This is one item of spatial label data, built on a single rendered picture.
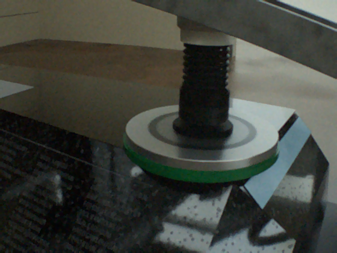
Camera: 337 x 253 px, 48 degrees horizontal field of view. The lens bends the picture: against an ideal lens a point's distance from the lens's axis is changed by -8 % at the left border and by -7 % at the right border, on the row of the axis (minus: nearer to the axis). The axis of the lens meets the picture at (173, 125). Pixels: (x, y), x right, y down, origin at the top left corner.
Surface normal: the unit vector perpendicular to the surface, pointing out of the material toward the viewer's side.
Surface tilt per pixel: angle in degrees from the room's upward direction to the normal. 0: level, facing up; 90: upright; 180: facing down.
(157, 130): 0
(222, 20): 90
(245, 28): 90
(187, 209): 45
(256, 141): 0
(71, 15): 90
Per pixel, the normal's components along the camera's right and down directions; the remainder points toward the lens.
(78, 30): -0.44, 0.30
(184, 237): -0.36, -0.46
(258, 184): 0.62, -0.55
